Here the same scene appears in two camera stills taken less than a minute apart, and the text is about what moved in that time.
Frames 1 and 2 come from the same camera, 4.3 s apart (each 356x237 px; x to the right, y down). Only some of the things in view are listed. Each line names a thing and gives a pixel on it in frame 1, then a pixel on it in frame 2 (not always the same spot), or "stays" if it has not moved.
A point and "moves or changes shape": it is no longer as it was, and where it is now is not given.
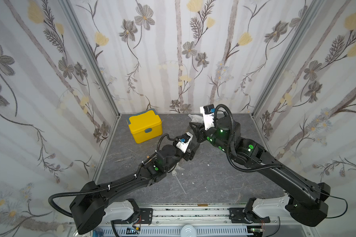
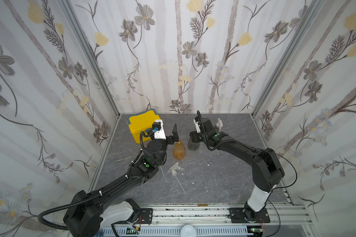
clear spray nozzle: [196, 118] moves or changes shape
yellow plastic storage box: [145, 125] stays
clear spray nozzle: [174, 172] stays
